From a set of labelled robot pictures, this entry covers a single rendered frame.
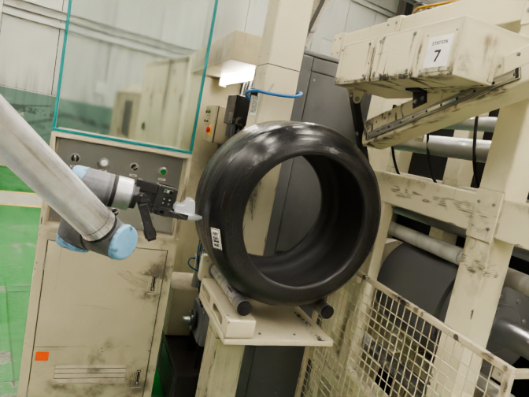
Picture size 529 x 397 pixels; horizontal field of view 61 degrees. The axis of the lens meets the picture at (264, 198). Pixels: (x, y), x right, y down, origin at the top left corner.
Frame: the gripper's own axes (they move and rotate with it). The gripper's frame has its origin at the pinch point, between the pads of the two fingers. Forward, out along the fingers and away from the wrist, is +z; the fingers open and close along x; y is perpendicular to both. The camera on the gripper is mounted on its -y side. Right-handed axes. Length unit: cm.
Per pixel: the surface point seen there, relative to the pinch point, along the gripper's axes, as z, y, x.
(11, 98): -188, -14, 876
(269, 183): 29.2, 14.7, 25.3
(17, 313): -48, -119, 177
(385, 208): 78, 19, 20
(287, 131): 15.3, 32.3, -9.3
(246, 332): 21.3, -27.2, -11.8
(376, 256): 82, -1, 20
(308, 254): 48, -6, 15
